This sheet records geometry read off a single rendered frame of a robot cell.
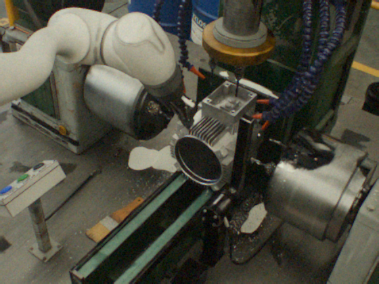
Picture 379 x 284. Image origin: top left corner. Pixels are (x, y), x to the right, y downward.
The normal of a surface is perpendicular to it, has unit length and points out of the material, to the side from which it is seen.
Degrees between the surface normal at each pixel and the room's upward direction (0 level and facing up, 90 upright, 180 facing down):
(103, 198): 0
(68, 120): 90
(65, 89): 90
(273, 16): 90
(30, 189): 58
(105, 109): 88
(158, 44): 79
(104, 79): 50
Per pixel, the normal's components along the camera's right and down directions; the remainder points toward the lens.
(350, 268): -0.58, 0.52
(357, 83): 0.05, -0.74
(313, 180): -0.39, -0.12
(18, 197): 0.72, -0.04
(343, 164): -0.07, -0.60
